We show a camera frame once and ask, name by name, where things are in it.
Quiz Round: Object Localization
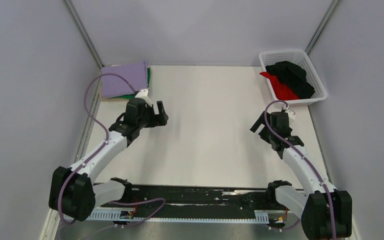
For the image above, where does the corner metal post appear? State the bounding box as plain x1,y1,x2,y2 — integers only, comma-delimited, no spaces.
304,0,343,55
62,0,104,69

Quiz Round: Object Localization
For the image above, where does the black t shirt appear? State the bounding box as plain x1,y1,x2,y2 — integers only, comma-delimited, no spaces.
265,61,315,100

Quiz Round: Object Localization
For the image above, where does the red t shirt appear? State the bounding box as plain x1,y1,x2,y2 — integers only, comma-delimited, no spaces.
259,71,300,101

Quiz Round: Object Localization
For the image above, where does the purple t shirt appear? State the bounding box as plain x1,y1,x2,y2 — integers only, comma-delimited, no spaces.
101,61,148,98

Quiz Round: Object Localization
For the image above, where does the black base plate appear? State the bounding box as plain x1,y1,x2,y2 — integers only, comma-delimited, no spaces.
104,184,286,217

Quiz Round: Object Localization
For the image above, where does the aluminium frame rail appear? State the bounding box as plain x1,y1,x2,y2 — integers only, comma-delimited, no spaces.
89,189,354,216

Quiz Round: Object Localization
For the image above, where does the right corner metal post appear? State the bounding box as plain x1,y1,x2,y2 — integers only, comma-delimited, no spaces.
304,0,343,55

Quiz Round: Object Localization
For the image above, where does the left corner metal post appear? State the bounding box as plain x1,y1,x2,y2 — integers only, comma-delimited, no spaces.
62,0,104,69

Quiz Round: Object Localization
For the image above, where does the folded green t shirt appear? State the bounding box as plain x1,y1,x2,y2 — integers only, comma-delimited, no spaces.
114,67,152,101

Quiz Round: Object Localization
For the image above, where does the white slotted cable duct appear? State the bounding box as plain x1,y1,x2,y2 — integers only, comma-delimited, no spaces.
62,209,270,224

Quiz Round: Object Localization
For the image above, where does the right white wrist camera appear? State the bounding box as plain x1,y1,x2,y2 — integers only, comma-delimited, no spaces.
284,109,296,122

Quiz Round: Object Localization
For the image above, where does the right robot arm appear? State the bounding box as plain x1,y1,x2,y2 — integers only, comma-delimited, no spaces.
250,110,353,240

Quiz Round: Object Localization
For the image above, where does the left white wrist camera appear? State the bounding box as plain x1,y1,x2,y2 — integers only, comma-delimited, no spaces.
134,88,153,107

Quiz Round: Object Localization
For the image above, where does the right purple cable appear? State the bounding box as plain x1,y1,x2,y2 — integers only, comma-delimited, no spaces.
263,99,337,240

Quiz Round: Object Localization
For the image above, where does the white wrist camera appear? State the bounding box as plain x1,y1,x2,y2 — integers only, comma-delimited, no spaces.
134,88,153,107
284,109,296,122

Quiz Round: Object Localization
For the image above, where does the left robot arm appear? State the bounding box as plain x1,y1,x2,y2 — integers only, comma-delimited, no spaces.
48,97,169,222

